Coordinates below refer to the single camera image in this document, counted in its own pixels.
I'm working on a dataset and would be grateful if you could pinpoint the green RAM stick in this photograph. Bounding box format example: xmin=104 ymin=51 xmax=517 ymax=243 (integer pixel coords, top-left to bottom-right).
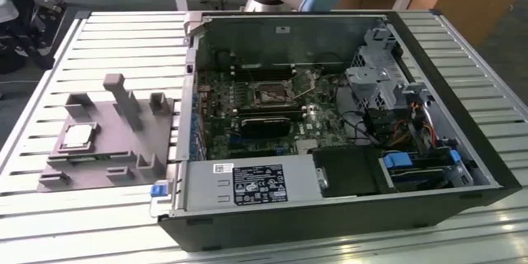
xmin=68 ymin=155 xmax=109 ymax=163

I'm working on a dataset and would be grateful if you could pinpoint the black open PC case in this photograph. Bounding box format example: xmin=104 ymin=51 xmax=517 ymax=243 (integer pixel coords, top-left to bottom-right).
xmin=156 ymin=9 xmax=522 ymax=253

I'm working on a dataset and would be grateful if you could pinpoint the green motherboard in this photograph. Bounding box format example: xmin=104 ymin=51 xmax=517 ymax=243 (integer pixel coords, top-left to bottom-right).
xmin=193 ymin=67 xmax=352 ymax=160

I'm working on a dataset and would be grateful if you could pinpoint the metal socket cover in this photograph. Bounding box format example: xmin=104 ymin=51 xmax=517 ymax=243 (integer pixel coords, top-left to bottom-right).
xmin=294 ymin=69 xmax=326 ymax=98

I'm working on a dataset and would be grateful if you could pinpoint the small silver heat sink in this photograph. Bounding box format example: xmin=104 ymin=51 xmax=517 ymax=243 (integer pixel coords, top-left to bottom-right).
xmin=296 ymin=139 xmax=322 ymax=153

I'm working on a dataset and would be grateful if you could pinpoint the black plastic shroud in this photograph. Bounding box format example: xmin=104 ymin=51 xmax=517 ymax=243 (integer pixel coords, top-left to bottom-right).
xmin=310 ymin=147 xmax=390 ymax=198

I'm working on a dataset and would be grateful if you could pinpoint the grey metal drive cage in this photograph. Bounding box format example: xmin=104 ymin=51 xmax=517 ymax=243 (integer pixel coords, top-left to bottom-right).
xmin=345 ymin=27 xmax=413 ymax=113

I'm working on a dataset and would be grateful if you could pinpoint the blue case latch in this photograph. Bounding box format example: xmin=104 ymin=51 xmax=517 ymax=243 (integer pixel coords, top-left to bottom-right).
xmin=150 ymin=180 xmax=170 ymax=198

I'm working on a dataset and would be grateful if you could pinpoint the black power supply label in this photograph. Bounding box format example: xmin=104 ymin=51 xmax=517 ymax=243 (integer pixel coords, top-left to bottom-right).
xmin=232 ymin=163 xmax=288 ymax=205

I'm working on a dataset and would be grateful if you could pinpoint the hard disk in blue carrier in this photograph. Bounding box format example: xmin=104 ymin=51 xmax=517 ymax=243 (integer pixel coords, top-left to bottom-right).
xmin=378 ymin=149 xmax=474 ymax=192

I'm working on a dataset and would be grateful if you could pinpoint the black graphics card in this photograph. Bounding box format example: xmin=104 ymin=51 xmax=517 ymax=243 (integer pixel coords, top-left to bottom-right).
xmin=238 ymin=117 xmax=292 ymax=138

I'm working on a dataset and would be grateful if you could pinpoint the thin black wire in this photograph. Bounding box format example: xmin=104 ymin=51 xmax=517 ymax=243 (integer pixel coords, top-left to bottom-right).
xmin=336 ymin=78 xmax=374 ymax=147

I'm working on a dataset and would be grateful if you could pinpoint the grey plastic parts rack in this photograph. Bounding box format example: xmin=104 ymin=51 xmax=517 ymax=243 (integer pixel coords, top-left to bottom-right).
xmin=37 ymin=73 xmax=178 ymax=193

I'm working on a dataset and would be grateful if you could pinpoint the CPU socket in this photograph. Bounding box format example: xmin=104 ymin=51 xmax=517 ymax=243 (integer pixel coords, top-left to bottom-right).
xmin=252 ymin=80 xmax=294 ymax=106

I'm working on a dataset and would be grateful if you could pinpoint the wire locking lever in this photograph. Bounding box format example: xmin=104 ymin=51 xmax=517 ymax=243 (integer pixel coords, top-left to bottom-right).
xmin=288 ymin=86 xmax=317 ymax=104

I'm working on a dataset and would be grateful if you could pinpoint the silver square CPU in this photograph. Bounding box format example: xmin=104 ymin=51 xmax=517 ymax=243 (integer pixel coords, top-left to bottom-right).
xmin=60 ymin=123 xmax=98 ymax=150

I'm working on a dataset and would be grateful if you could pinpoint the silver power supply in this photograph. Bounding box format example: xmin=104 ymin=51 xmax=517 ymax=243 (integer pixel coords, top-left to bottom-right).
xmin=182 ymin=156 xmax=324 ymax=211

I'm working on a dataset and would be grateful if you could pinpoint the black RAM slot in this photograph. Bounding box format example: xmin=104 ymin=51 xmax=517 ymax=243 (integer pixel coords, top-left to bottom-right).
xmin=233 ymin=66 xmax=296 ymax=75
xmin=233 ymin=74 xmax=296 ymax=82
xmin=237 ymin=105 xmax=304 ymax=113
xmin=237 ymin=111 xmax=305 ymax=119

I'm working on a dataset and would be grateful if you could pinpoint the coloured wire bundle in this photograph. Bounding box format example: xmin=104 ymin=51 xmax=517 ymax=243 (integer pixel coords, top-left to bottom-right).
xmin=390 ymin=101 xmax=438 ymax=150

